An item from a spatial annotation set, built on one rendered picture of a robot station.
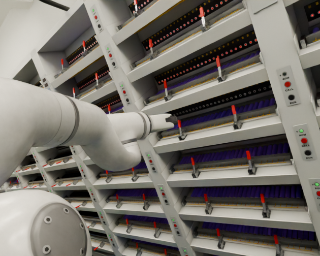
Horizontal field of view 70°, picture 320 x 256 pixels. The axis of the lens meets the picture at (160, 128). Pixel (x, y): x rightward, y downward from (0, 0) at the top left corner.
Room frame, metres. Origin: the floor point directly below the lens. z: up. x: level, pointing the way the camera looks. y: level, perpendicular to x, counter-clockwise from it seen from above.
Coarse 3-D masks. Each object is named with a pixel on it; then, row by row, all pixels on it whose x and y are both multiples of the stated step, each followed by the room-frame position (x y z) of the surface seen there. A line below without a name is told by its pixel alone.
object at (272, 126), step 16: (256, 96) 0.95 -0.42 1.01; (192, 112) 1.16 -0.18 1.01; (208, 128) 1.00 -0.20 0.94; (224, 128) 0.92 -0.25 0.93; (256, 128) 0.80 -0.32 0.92; (272, 128) 0.77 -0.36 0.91; (160, 144) 1.12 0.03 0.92; (176, 144) 1.05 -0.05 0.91; (192, 144) 1.00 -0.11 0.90; (208, 144) 0.95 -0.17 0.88
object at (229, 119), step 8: (248, 112) 0.88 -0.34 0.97; (256, 112) 0.86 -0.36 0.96; (264, 112) 0.84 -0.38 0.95; (272, 112) 0.82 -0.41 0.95; (216, 120) 0.97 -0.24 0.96; (224, 120) 0.95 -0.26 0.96; (232, 120) 0.92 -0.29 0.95; (184, 128) 1.08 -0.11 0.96; (192, 128) 1.05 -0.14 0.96; (200, 128) 1.03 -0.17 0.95; (168, 136) 1.13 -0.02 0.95
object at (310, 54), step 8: (304, 8) 0.79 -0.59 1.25; (312, 8) 0.77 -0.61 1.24; (312, 16) 0.78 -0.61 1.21; (312, 24) 0.79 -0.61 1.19; (296, 32) 0.73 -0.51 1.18; (312, 32) 0.76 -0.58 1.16; (296, 40) 0.70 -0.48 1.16; (304, 40) 0.70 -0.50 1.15; (312, 40) 0.71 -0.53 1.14; (296, 48) 0.68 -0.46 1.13; (304, 48) 0.71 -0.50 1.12; (312, 48) 0.68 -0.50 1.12; (304, 56) 0.68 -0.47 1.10; (312, 56) 0.66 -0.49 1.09; (304, 64) 0.68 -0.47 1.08; (312, 64) 0.67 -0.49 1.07
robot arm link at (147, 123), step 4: (136, 112) 0.68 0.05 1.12; (140, 112) 0.68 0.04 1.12; (144, 116) 0.67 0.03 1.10; (144, 120) 0.66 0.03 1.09; (148, 120) 0.67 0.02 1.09; (144, 124) 0.65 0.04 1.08; (148, 124) 0.67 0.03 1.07; (144, 128) 0.65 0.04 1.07; (148, 128) 0.67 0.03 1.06; (144, 132) 0.66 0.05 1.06; (148, 132) 0.67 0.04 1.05; (144, 136) 0.67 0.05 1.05
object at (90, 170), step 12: (36, 60) 1.64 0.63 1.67; (48, 60) 1.65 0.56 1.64; (60, 60) 1.71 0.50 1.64; (48, 72) 1.62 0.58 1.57; (72, 84) 1.72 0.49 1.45; (84, 168) 1.61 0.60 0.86; (96, 168) 1.66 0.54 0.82; (84, 180) 1.66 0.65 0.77; (96, 192) 1.61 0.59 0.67; (96, 204) 1.64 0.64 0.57; (108, 216) 1.62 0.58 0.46; (108, 228) 1.62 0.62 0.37; (120, 240) 1.63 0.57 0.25
